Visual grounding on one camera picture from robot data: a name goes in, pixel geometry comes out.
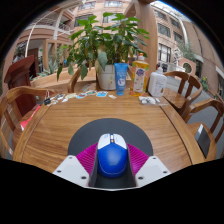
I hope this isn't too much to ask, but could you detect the black notebook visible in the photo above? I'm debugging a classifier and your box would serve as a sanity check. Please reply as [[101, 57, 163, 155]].
[[194, 123, 212, 159]]

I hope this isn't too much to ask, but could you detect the clear plastic packet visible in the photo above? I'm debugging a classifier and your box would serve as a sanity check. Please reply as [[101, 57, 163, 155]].
[[138, 95, 162, 106]]

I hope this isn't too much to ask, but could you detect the yellow dish soap bottle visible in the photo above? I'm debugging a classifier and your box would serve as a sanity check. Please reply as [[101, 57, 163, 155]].
[[129, 52, 150, 98]]

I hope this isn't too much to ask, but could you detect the blue and white computer mouse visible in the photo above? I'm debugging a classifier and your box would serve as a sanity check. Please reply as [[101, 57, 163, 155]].
[[96, 133, 129, 179]]

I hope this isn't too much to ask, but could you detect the round dark grey mouse pad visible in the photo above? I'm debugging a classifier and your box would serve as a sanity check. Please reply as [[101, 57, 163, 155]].
[[67, 117, 154, 190]]

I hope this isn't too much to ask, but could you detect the blue squeeze tube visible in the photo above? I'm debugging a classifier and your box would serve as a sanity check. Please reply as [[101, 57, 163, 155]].
[[113, 62, 129, 97]]

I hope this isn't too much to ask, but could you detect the white stone statue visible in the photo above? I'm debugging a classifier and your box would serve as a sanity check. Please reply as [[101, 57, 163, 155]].
[[172, 46, 185, 67]]

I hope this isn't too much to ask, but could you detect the green plant in white pot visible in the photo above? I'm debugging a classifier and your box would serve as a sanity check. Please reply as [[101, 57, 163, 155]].
[[56, 12, 150, 91]]

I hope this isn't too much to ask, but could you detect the wooden armchair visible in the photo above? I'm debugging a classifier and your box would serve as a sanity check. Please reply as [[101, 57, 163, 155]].
[[181, 98, 224, 161], [67, 64, 98, 94], [163, 70, 204, 116], [0, 85, 56, 159]]

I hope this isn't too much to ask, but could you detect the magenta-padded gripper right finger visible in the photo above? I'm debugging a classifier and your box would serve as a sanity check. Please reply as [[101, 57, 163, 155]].
[[126, 143, 172, 188]]

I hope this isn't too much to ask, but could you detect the blue and white sticker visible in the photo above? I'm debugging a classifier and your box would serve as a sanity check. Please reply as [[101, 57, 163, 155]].
[[96, 90, 109, 98], [76, 92, 89, 100]]

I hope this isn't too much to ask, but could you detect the white pump bottle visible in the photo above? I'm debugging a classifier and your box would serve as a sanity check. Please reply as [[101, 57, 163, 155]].
[[147, 66, 168, 98]]

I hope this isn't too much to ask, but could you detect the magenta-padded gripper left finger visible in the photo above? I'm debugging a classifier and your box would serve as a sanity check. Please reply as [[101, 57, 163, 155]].
[[52, 142, 99, 188]]

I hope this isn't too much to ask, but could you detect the dark red wooden pedestal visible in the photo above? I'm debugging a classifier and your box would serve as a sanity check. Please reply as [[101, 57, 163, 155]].
[[3, 54, 38, 118]]

